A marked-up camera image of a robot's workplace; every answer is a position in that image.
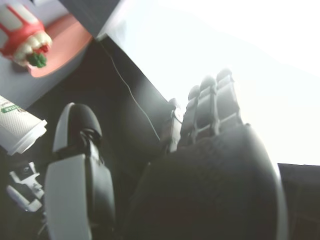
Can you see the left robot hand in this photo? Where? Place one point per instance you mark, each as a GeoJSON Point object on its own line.
{"type": "Point", "coordinates": [212, 180]}

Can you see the white paper cup with lid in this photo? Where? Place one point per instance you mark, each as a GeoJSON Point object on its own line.
{"type": "Point", "coordinates": [17, 130]}

